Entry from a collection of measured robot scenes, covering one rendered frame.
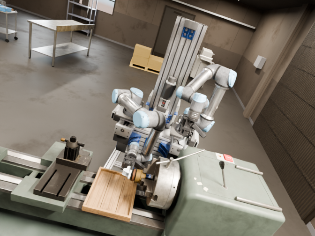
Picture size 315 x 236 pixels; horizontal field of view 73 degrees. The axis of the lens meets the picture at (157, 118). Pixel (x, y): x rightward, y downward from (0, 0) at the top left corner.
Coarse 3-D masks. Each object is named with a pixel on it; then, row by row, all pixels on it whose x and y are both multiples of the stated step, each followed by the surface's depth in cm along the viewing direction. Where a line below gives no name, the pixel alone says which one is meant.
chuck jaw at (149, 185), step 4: (144, 180) 133; (148, 180) 134; (140, 184) 133; (144, 184) 130; (148, 184) 131; (152, 184) 132; (144, 188) 130; (148, 188) 128; (152, 188) 129; (148, 192) 126; (152, 192) 126; (148, 196) 127; (152, 196) 125; (156, 196) 125
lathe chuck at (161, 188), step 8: (160, 160) 134; (160, 168) 128; (152, 176) 146; (160, 176) 125; (168, 176) 126; (160, 184) 124; (168, 184) 124; (160, 192) 124; (168, 192) 124; (152, 200) 125; (160, 200) 125; (160, 208) 132
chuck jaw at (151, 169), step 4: (152, 160) 139; (156, 160) 138; (148, 164) 138; (152, 164) 138; (156, 164) 138; (144, 168) 137; (148, 168) 137; (152, 168) 138; (156, 168) 138; (144, 172) 137; (148, 172) 137; (152, 172) 137
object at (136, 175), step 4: (132, 172) 135; (136, 172) 135; (140, 172) 135; (132, 176) 134; (136, 176) 134; (140, 176) 134; (144, 176) 136; (132, 180) 135; (136, 180) 134; (140, 180) 134
